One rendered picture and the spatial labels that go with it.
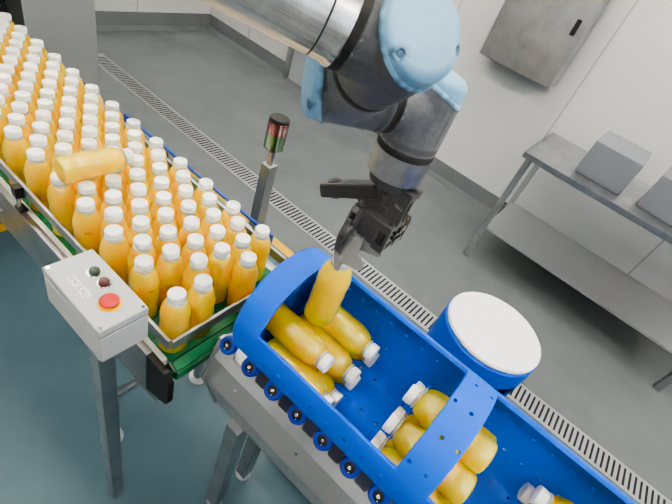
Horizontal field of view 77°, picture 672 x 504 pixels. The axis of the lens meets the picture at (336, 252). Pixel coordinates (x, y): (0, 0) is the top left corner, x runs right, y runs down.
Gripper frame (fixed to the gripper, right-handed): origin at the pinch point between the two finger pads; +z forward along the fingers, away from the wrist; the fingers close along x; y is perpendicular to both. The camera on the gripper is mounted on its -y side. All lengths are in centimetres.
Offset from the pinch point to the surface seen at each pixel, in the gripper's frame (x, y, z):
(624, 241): 324, 79, 85
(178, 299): -17.1, -23.4, 22.8
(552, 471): 14, 55, 22
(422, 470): -12.2, 33.2, 14.6
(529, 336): 53, 40, 26
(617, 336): 265, 112, 126
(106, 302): -29.5, -28.3, 20.0
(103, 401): -30, -32, 61
